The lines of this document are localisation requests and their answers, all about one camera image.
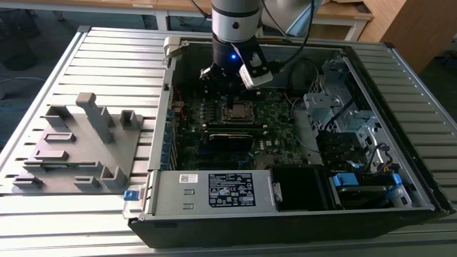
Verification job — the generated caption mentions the metal locking lever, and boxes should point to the metal locking lever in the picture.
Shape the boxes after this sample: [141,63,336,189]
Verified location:
[222,117,258,124]

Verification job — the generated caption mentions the green motherboard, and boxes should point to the green motherboard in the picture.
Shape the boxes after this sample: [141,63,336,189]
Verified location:
[170,87,317,172]

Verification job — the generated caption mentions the black RAM slot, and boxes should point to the black RAM slot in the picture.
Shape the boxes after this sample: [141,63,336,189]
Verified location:
[205,126,265,134]
[206,121,262,127]

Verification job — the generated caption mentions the black drive cable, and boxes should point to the black drive cable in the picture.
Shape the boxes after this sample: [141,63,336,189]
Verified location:
[322,97,358,134]

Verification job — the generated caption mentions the black looped cable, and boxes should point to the black looped cable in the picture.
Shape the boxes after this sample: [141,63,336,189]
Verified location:
[288,57,320,90]

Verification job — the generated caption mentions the bronze chipset heatsink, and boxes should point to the bronze chipset heatsink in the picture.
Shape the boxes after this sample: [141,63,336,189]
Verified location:
[254,154,276,171]

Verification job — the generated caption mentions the silver metal drive cage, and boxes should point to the silver metal drive cage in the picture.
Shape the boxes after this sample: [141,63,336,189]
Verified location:
[302,52,412,172]

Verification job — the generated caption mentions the green RAM stick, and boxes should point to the green RAM stick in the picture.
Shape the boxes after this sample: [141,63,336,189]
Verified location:
[38,162,81,170]

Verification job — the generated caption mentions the black open PC case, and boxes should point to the black open PC case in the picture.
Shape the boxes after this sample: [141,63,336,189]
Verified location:
[122,36,455,250]

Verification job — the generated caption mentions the silver CPU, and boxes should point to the silver CPU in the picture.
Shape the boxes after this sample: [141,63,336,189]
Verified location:
[230,103,249,118]

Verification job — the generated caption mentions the metal socket cover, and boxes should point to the metal socket cover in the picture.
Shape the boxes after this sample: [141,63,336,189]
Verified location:
[221,100,257,124]

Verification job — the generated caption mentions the black office chair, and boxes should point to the black office chair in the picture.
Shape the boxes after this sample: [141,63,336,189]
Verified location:
[0,7,41,72]

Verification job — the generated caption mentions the black hard disk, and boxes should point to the black hard disk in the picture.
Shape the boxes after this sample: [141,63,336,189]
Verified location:
[336,186,389,210]

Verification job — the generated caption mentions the grey power supply unit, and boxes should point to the grey power supply unit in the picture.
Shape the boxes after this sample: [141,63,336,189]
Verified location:
[141,169,284,218]

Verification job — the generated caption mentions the coloured wire bundle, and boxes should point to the coloured wire bundle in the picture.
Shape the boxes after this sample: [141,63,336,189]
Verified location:
[378,157,401,175]

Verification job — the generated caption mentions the grey parts rack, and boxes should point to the grey parts rack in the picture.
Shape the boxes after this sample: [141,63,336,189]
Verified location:
[10,92,145,195]

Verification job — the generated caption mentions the wooden cabinet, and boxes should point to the wooden cabinet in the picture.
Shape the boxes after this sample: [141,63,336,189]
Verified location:
[358,0,457,74]

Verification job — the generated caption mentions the grey case release handle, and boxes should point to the grey case release handle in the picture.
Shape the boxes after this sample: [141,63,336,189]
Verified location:
[162,36,190,58]

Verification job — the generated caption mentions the black power cable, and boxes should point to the black power cable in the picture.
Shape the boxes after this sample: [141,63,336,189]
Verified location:
[366,143,390,168]

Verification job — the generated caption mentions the white-rimmed wrist camera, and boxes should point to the white-rimmed wrist camera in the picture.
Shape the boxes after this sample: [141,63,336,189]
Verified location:
[237,44,282,90]

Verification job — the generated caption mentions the wooden desk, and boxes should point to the wooden desk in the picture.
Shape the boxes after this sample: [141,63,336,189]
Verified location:
[0,0,374,41]

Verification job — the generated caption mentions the blue floor cable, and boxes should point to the blue floor cable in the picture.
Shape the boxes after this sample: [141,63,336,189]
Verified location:
[0,76,48,112]

